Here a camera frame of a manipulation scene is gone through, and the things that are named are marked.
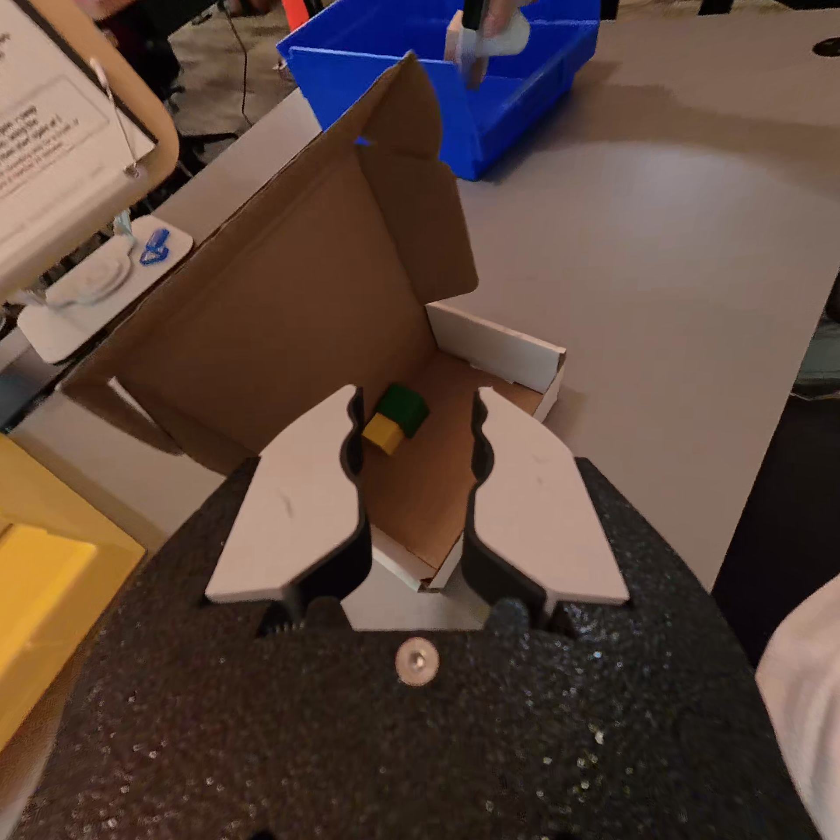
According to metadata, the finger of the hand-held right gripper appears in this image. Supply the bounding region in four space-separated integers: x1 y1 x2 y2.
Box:
472 8 531 59

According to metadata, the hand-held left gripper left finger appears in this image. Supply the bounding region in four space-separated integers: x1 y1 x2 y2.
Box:
205 385 374 608

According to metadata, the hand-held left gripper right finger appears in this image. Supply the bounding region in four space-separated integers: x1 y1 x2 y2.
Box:
461 386 631 623

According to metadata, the plain wooden block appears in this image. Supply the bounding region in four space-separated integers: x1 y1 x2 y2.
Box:
444 12 488 89

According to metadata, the blue plastic bin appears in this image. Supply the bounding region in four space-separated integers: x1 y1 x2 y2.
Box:
277 0 601 181

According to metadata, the yellow cube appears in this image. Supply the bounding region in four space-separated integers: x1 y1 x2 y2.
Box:
362 413 404 456

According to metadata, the green cube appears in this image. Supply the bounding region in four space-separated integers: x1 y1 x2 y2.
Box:
377 384 431 438

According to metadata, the white cardboard box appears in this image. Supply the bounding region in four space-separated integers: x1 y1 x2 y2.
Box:
59 51 567 595

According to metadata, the yellow plastic bin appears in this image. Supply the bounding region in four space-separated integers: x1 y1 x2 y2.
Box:
0 433 147 756

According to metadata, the tan sheet board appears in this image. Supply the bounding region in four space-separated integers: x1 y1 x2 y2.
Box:
0 0 179 283

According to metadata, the printed instruction sheet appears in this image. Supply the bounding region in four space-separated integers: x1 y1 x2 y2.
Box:
0 0 158 263

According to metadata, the black cable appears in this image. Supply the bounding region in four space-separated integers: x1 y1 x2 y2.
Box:
226 0 253 127

